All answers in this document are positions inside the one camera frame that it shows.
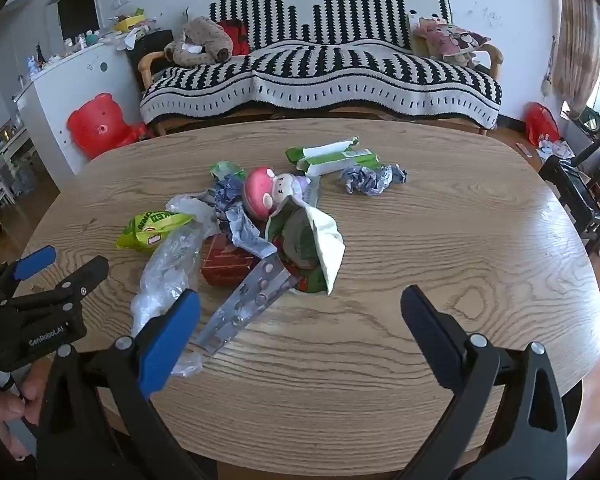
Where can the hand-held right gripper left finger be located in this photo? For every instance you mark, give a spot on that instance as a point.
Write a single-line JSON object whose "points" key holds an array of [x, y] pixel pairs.
{"points": [[170, 342]]}

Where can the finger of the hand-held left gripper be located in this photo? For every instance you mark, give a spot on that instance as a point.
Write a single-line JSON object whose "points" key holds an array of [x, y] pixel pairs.
{"points": [[82, 280], [35, 262]]}

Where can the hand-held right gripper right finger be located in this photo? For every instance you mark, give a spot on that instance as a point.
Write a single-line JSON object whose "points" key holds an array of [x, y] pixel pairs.
{"points": [[427, 335]]}

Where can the clear plastic bag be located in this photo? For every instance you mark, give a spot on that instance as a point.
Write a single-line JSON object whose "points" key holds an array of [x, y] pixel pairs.
{"points": [[167, 265]]}

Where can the white green pouch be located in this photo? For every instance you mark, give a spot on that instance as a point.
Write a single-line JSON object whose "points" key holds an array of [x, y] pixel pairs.
{"points": [[325, 237]]}

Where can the person's left hand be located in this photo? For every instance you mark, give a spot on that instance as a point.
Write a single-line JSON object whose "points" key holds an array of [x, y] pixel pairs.
{"points": [[5, 407]]}

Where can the silver blister pack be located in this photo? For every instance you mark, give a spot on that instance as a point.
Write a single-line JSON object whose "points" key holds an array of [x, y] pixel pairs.
{"points": [[245, 305]]}

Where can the green snack packet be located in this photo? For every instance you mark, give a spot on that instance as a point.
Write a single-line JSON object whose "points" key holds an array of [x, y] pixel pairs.
{"points": [[150, 225]]}

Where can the red cardboard box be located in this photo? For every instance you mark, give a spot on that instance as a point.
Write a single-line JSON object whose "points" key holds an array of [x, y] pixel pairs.
{"points": [[225, 262]]}

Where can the white low shelf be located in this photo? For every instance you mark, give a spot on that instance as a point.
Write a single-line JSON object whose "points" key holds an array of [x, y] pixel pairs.
{"points": [[10, 147]]}

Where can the blue white crumpled wrapper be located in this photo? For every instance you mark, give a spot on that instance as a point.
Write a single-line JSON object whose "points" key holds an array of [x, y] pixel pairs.
{"points": [[240, 230]]}

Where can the red bear stool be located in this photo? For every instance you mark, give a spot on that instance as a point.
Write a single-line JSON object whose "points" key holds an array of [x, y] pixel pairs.
{"points": [[97, 125]]}

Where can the crumpled blue foil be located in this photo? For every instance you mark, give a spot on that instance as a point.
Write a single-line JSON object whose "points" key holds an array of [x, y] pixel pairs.
{"points": [[370, 180]]}

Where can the pink mushroom toy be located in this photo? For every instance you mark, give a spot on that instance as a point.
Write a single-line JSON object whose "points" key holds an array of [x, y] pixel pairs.
{"points": [[260, 192]]}

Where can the white counter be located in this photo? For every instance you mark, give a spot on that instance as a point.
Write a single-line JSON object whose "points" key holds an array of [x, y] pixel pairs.
{"points": [[65, 90]]}

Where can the small green wrapper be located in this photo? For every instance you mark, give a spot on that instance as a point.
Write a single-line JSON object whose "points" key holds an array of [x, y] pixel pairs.
{"points": [[225, 169]]}

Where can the green white torn carton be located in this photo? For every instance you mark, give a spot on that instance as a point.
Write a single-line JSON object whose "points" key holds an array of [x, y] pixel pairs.
{"points": [[330, 160]]}

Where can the black chair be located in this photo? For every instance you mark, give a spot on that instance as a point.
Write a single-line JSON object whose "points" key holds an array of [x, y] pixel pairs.
{"points": [[570, 185]]}

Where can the wooden sofa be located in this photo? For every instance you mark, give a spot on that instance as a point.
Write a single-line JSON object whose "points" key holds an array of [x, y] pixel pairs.
{"points": [[145, 67]]}

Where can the crumpled papers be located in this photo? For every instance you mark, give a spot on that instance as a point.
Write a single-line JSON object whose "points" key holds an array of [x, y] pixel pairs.
{"points": [[555, 149]]}

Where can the red plastic bag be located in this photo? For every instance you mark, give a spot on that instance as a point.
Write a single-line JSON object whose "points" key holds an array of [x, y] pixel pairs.
{"points": [[541, 122]]}

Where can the pile of toys and clutter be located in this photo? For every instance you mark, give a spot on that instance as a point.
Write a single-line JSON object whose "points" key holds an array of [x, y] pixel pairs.
{"points": [[130, 25]]}

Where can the brown plush toy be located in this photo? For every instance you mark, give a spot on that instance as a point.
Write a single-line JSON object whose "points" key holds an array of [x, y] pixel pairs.
{"points": [[200, 35]]}

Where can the black white striped blanket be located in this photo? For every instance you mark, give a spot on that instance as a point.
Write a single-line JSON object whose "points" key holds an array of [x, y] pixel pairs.
{"points": [[330, 70]]}

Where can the red black cushion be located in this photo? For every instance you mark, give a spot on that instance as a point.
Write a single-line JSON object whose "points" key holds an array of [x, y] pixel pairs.
{"points": [[237, 35]]}

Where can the pink printed pillow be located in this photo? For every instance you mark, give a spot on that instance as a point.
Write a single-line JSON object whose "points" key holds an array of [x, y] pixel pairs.
{"points": [[450, 40]]}

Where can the beige curtain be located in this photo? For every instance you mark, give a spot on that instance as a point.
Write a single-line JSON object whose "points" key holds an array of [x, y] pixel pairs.
{"points": [[577, 35]]}

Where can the hanging wall ornament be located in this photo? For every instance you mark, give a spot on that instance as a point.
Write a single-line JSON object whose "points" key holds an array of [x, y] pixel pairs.
{"points": [[547, 82]]}

